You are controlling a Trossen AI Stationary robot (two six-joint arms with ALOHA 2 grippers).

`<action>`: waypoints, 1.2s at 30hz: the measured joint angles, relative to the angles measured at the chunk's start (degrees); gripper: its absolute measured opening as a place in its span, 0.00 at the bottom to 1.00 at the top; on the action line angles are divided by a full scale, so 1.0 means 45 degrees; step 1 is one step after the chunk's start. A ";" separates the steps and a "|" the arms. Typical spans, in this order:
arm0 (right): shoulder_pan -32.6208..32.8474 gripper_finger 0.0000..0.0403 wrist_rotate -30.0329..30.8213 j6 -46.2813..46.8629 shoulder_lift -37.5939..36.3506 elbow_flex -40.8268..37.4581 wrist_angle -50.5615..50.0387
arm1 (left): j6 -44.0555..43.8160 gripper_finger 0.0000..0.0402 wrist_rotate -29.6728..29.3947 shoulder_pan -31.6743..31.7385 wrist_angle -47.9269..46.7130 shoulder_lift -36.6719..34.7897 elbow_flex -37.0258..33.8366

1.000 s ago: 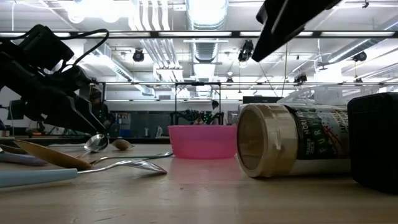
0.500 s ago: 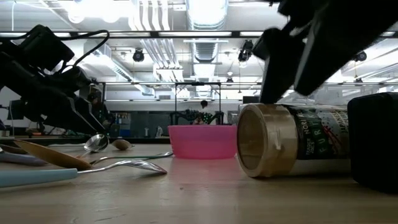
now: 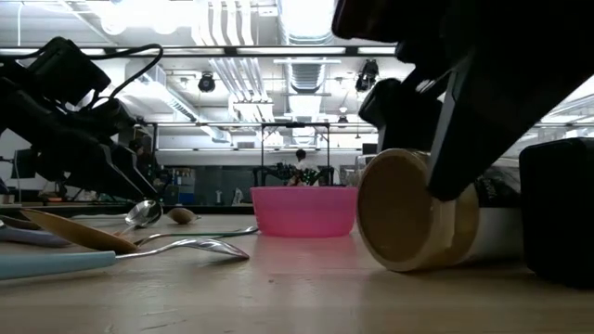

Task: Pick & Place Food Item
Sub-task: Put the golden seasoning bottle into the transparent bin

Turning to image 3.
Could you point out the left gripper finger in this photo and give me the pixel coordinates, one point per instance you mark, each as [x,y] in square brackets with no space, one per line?
[137,169]
[111,174]

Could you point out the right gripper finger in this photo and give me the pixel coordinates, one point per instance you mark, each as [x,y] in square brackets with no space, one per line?
[404,120]
[487,130]

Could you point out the furikake jar with gold lid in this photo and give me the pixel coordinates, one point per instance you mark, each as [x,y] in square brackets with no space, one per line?
[399,213]

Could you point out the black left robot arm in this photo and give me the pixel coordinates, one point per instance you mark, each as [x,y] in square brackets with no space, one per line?
[14,106]

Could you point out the small black robot arm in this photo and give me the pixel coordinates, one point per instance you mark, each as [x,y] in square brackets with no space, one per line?
[278,171]

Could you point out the wide dark screen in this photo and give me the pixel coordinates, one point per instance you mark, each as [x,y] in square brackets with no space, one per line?
[369,148]

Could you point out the black spotlight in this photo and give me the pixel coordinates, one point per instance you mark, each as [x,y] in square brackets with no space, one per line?
[206,82]
[366,76]

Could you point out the dark computer monitor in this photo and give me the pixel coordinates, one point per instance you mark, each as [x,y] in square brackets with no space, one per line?
[23,163]

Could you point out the black boxy object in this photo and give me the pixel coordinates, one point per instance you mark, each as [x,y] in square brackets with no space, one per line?
[561,213]

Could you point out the pink plastic bowl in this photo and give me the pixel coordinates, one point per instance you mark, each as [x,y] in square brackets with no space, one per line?
[304,211]

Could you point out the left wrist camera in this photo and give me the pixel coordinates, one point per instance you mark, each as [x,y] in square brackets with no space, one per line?
[65,69]

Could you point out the white rectangular air duct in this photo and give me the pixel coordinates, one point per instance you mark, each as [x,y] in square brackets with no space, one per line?
[176,106]

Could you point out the black frame beam with lights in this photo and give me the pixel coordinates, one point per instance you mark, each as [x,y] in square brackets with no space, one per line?
[351,51]

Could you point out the round white ventilation duct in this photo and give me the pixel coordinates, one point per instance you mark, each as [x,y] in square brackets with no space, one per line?
[306,74]

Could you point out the black rig frame with posts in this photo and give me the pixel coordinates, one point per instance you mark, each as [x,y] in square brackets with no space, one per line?
[262,153]

